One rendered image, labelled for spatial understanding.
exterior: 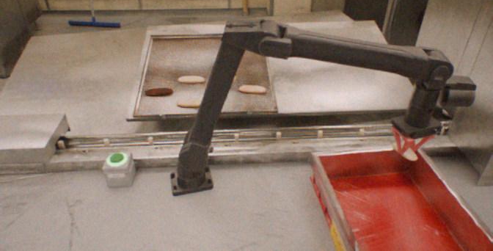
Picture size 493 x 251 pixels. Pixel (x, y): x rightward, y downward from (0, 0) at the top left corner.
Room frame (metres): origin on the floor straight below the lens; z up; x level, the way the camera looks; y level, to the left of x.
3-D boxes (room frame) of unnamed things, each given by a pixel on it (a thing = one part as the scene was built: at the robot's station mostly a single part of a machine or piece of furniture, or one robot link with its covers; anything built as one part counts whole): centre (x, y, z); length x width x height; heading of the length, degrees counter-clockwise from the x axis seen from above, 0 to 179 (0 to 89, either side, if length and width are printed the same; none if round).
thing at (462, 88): (0.76, -0.46, 1.18); 0.11 x 0.09 x 0.12; 86
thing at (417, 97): (0.76, -0.43, 1.15); 0.07 x 0.06 x 0.07; 86
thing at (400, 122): (0.76, -0.42, 1.09); 0.10 x 0.07 x 0.07; 110
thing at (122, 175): (0.82, 0.38, 0.84); 0.08 x 0.08 x 0.11; 4
